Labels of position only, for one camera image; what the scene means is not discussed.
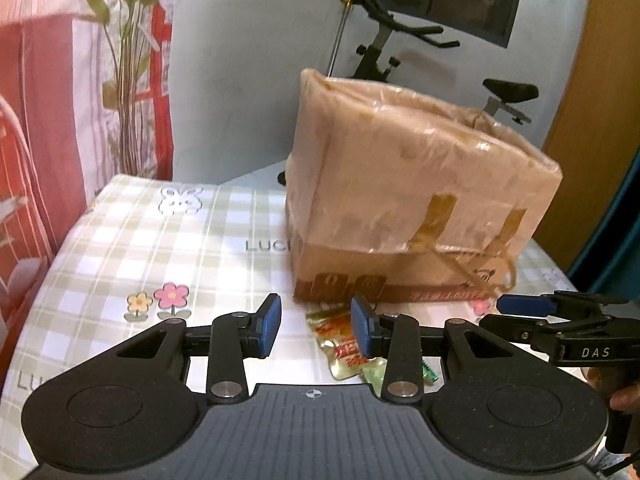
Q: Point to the green leafy plant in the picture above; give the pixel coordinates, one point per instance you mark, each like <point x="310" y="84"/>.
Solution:
<point x="95" y="2"/>

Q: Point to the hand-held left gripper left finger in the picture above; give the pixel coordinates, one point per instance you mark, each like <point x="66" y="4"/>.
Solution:
<point x="270" y="325"/>

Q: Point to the red patterned curtain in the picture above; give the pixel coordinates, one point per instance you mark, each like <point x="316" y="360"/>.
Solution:
<point x="40" y="135"/>

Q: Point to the clear red snack packet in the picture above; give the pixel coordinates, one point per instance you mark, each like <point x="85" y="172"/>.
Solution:
<point x="337" y="342"/>

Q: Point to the small green candy packet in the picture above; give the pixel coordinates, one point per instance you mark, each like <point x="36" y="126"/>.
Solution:
<point x="427" y="373"/>

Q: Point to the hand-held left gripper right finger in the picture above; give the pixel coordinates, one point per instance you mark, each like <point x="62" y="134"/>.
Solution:
<point x="360" y="331"/>

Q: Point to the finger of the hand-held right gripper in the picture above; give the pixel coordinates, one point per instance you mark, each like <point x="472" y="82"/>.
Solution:
<point x="522" y="304"/>
<point x="510" y="327"/>

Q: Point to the black exercise bike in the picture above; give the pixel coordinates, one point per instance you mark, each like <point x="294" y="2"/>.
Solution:
<point x="510" y="91"/>

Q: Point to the green checkered tablecloth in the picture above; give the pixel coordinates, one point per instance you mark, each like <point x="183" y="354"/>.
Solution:
<point x="150" y="240"/>

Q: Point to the plastic-wrapped cardboard box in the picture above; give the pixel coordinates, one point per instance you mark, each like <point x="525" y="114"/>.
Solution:
<point x="400" y="160"/>

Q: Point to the person's right hand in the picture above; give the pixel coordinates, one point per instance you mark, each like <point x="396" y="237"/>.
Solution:
<point x="625" y="400"/>

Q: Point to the wooden door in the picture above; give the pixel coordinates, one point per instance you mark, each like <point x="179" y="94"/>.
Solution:
<point x="590" y="110"/>

